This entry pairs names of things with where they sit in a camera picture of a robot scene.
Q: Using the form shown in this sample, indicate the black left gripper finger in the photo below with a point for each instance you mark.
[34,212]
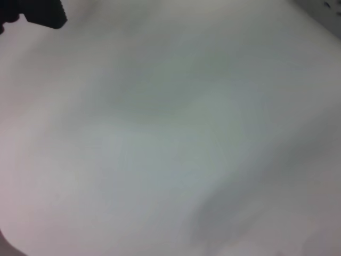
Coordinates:
[42,13]

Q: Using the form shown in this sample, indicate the grey perforated storage bin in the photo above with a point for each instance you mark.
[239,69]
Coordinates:
[331,16]

